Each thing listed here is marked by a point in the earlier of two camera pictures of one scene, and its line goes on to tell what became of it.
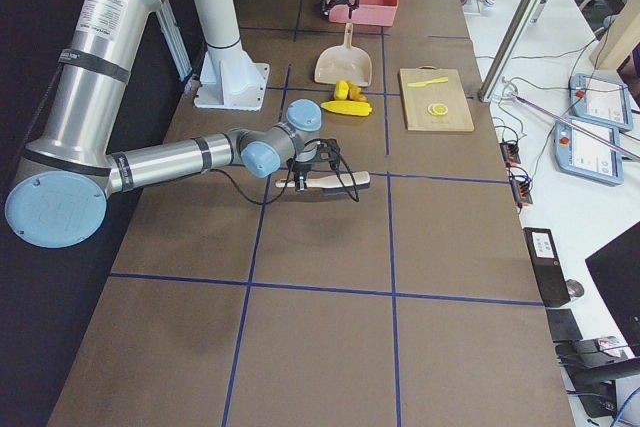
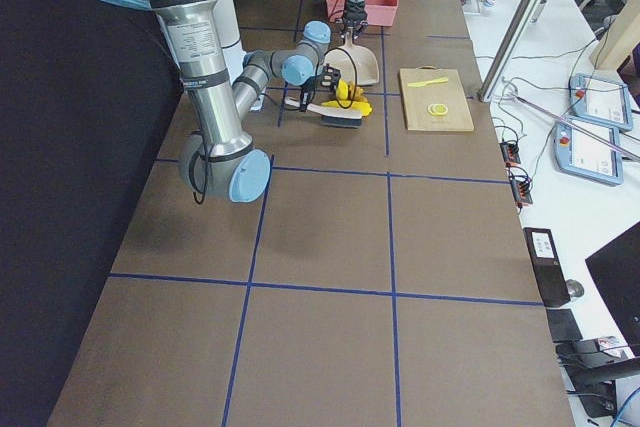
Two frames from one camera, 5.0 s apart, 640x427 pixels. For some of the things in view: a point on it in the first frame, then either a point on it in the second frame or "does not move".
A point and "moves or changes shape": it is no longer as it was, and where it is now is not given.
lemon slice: x=437 y=109 does not move
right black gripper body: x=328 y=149 → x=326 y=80
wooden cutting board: x=417 y=99 does not move
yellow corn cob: x=348 y=107 does not move
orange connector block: x=520 y=187 does not move
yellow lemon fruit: x=341 y=90 does not move
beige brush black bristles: x=348 y=184 → x=332 y=116
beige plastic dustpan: x=344 y=63 moves or changes shape
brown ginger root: x=354 y=92 does not move
